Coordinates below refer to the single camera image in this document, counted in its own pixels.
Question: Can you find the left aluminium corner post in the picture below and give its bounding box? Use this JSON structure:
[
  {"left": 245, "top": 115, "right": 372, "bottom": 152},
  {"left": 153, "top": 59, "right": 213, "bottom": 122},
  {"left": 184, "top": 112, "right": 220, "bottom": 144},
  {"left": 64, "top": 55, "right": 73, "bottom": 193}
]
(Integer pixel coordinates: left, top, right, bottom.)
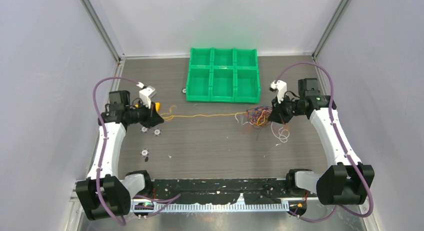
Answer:
[{"left": 80, "top": 0, "right": 124, "bottom": 64}]

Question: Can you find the aluminium corner post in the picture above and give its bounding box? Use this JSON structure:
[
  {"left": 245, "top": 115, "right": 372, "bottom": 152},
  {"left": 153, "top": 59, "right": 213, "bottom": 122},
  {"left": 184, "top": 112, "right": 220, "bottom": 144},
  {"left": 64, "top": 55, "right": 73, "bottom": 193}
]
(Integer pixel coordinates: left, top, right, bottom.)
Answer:
[
  {"left": 312, "top": 0, "right": 351, "bottom": 61},
  {"left": 80, "top": 0, "right": 124, "bottom": 64}
]

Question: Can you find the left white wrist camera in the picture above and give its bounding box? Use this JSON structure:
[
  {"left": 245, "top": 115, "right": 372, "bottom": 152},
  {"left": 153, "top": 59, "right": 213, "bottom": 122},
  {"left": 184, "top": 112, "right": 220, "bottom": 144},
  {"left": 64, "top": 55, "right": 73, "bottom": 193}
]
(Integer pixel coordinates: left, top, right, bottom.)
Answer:
[{"left": 136, "top": 82, "right": 157, "bottom": 109}]

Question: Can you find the right aluminium corner post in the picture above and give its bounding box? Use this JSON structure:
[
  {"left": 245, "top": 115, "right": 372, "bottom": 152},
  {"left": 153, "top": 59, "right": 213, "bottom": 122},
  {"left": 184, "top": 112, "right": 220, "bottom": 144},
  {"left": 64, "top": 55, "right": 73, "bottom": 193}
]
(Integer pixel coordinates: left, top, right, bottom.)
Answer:
[{"left": 312, "top": 0, "right": 351, "bottom": 61}]

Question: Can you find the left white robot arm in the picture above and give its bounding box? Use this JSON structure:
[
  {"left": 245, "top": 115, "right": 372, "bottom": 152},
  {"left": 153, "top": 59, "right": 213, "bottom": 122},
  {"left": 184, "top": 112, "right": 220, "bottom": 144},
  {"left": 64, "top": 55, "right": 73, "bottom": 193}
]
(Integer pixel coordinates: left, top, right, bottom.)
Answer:
[{"left": 75, "top": 90, "right": 164, "bottom": 221}]

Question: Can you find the white wire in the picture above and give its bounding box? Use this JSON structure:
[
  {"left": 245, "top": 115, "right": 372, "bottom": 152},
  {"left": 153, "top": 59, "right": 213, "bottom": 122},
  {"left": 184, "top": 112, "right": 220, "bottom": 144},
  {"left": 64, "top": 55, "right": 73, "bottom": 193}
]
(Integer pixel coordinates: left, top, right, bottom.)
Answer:
[{"left": 234, "top": 111, "right": 291, "bottom": 147}]

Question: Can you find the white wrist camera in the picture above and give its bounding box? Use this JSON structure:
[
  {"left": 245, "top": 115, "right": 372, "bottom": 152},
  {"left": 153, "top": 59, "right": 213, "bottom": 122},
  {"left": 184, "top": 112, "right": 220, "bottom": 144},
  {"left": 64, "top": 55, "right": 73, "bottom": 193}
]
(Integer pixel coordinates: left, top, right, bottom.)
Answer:
[
  {"left": 136, "top": 82, "right": 157, "bottom": 109},
  {"left": 269, "top": 80, "right": 287, "bottom": 104}
]

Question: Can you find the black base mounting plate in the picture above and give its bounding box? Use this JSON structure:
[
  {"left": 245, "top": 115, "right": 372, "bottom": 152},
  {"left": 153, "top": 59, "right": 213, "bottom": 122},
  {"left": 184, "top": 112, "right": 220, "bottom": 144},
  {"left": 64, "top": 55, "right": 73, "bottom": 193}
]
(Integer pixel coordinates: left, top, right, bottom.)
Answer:
[{"left": 137, "top": 178, "right": 307, "bottom": 205}]

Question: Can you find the slotted white cable duct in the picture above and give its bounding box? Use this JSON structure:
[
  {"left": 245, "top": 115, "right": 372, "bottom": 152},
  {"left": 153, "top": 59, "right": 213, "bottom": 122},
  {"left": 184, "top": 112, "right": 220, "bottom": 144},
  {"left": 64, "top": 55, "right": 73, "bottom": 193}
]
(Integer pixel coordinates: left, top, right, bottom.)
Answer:
[{"left": 130, "top": 201, "right": 290, "bottom": 214}]

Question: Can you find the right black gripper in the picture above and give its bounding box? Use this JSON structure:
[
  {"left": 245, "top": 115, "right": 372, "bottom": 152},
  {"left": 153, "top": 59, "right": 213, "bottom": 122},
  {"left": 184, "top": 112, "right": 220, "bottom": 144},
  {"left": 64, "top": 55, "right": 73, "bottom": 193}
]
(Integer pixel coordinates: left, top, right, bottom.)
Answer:
[{"left": 268, "top": 93, "right": 306, "bottom": 125}]

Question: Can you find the green six-compartment bin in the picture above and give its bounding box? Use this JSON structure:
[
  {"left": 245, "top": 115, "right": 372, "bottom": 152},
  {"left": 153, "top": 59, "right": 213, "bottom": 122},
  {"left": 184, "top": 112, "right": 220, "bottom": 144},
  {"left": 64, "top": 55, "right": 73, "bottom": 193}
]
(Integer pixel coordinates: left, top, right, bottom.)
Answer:
[{"left": 184, "top": 47, "right": 261, "bottom": 104}]

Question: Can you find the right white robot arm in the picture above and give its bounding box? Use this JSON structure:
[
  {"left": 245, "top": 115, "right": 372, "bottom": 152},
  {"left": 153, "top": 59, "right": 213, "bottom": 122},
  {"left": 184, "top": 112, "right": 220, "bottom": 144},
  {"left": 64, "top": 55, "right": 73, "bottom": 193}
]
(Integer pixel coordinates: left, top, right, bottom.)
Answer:
[{"left": 268, "top": 78, "right": 375, "bottom": 206}]

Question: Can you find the poker chip lower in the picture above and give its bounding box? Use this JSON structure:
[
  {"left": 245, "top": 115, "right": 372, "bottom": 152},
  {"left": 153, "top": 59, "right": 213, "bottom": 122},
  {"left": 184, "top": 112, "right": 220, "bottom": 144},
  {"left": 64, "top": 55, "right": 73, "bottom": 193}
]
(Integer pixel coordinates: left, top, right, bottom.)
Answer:
[{"left": 140, "top": 149, "right": 149, "bottom": 157}]

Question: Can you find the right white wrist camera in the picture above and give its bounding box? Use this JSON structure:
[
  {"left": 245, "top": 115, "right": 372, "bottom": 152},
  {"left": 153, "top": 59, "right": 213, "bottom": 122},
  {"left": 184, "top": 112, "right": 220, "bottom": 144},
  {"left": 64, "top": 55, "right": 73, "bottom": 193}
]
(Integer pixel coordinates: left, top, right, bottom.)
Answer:
[{"left": 269, "top": 80, "right": 287, "bottom": 104}]

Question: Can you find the dark brown wire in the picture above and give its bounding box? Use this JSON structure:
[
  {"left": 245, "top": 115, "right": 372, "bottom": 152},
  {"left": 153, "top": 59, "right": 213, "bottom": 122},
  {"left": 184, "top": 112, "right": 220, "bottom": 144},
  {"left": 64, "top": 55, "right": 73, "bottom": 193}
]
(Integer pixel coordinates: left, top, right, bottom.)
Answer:
[{"left": 241, "top": 118, "right": 266, "bottom": 134}]

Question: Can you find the yellow wire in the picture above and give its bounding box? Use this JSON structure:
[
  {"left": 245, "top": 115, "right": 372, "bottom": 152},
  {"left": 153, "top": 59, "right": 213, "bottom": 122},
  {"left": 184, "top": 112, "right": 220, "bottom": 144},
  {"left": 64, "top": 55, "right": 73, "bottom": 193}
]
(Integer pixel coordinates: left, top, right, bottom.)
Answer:
[{"left": 160, "top": 105, "right": 248, "bottom": 122}]

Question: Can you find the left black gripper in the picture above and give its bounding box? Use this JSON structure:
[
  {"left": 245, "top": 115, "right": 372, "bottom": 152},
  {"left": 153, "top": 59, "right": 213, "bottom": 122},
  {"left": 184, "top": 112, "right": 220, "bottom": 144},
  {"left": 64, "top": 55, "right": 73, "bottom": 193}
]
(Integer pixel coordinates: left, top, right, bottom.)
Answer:
[{"left": 125, "top": 99, "right": 164, "bottom": 129}]

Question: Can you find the yellow triangular plastic piece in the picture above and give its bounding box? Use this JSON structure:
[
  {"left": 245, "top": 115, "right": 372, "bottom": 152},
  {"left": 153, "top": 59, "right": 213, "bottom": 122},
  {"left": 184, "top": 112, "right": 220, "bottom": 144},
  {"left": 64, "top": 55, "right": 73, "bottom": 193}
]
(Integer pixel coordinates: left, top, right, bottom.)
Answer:
[{"left": 153, "top": 102, "right": 161, "bottom": 113}]

